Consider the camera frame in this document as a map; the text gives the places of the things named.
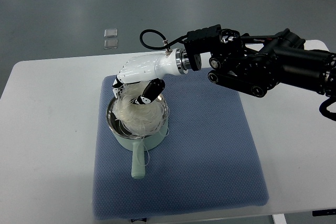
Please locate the clear floor plate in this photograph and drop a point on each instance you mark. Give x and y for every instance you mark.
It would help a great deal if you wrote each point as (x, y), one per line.
(110, 43)
(110, 32)

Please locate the blue textured cushion mat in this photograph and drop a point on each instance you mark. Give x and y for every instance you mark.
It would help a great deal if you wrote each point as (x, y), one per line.
(208, 161)

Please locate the mint green steel pot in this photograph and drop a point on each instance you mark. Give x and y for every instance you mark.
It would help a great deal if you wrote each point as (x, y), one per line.
(129, 142)

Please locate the white vermicelli bundle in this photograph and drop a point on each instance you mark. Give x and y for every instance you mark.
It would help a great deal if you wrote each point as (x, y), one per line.
(141, 120)

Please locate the white table leg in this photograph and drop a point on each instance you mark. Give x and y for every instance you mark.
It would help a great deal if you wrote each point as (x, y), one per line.
(279, 219)

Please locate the lower clear floor plate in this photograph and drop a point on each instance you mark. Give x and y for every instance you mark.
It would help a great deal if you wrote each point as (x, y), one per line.
(110, 43)

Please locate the upper clear floor plate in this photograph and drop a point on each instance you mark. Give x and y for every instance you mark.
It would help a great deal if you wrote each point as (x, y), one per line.
(110, 32)

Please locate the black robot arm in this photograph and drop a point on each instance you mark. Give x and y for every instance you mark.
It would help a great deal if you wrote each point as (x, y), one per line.
(256, 64)

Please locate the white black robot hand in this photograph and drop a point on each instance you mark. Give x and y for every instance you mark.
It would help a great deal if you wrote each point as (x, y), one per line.
(150, 68)

